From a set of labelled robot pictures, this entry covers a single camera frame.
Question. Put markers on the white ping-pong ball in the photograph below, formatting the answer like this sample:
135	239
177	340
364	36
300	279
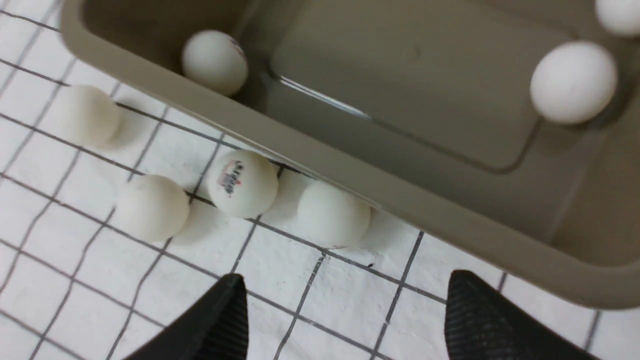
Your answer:
151	208
85	115
215	60
574	82
242	184
619	17
332	218

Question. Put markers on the white checkered table cloth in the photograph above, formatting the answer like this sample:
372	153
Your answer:
75	287

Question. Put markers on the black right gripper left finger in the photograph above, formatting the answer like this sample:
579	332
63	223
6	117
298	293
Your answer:
216	327

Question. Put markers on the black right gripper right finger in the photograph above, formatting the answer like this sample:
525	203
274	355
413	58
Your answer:
482	324

